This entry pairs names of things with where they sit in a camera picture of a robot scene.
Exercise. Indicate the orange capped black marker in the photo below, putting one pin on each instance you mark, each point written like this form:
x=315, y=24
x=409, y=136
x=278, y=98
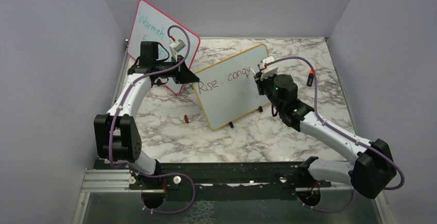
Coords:
x=310, y=79

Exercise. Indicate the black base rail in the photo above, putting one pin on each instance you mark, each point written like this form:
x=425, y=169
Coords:
x=183, y=182

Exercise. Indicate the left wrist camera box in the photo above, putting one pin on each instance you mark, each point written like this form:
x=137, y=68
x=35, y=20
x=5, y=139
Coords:
x=175, y=47

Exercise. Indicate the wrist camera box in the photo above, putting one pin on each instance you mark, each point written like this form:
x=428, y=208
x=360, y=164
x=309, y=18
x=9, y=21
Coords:
x=267, y=68
x=175, y=47

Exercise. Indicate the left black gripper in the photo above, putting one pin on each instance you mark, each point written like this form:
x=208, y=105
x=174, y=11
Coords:
x=183, y=74

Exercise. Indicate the pink framed whiteboard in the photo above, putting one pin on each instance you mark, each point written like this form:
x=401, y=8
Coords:
x=151, y=24

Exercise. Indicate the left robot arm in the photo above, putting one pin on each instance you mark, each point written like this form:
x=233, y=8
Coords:
x=116, y=133

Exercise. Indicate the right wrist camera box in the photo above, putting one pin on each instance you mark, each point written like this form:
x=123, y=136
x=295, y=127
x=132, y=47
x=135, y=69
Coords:
x=267, y=68

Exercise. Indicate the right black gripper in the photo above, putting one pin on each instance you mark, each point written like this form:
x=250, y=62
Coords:
x=261, y=83

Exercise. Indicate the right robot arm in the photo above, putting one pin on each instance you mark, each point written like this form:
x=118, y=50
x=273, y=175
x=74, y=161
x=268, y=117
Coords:
x=368, y=166

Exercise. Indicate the yellow framed whiteboard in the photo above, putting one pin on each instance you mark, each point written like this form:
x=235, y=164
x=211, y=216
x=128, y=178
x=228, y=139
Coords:
x=225, y=99

